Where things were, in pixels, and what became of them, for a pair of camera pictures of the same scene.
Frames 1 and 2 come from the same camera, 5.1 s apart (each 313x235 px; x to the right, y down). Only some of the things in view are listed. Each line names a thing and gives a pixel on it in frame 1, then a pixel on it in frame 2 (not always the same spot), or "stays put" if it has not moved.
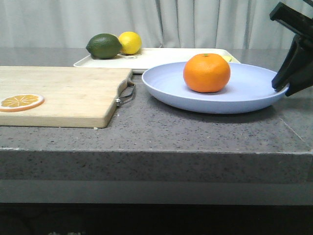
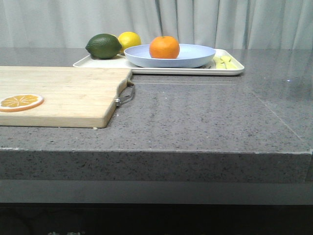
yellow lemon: x=131 y=42 stays put
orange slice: x=20 y=102 stays put
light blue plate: x=248 y=87 to x=189 y=56
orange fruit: x=206 y=72 to x=164 y=47
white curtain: x=159 y=23 stays put
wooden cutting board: x=74 y=96 stays put
